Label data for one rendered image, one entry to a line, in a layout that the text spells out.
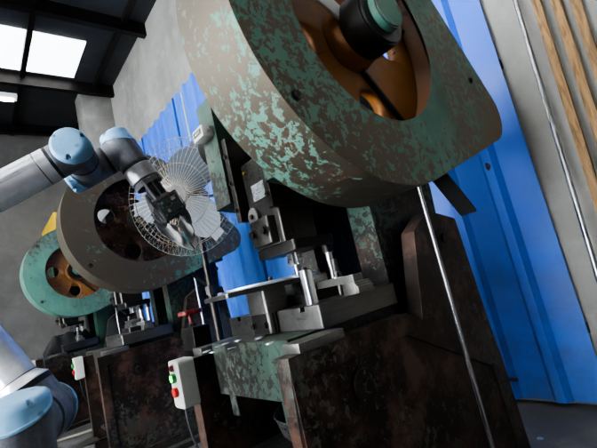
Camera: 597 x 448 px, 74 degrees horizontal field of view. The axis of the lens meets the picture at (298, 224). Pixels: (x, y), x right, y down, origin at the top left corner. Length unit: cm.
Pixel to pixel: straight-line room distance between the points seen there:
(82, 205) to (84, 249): 24
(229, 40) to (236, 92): 9
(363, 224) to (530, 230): 97
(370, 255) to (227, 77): 70
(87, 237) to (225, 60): 172
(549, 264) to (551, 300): 15
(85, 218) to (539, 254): 224
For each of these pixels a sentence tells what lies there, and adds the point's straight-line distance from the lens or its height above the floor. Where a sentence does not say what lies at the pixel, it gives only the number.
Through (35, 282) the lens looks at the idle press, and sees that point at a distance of 405.
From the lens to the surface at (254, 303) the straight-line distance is 114.
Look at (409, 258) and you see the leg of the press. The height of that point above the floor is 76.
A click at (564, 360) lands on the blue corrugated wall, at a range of 212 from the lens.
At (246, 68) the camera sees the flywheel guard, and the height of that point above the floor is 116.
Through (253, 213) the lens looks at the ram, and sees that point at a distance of 124.
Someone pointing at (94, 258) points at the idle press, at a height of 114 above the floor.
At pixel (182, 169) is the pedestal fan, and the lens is 202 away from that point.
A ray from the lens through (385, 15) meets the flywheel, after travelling 102.
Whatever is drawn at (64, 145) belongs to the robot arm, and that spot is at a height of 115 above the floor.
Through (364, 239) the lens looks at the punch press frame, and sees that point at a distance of 126.
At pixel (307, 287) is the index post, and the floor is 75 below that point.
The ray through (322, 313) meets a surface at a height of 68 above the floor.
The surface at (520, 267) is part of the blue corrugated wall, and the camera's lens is 204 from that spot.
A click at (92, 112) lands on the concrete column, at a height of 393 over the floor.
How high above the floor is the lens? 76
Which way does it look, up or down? 8 degrees up
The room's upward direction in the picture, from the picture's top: 13 degrees counter-clockwise
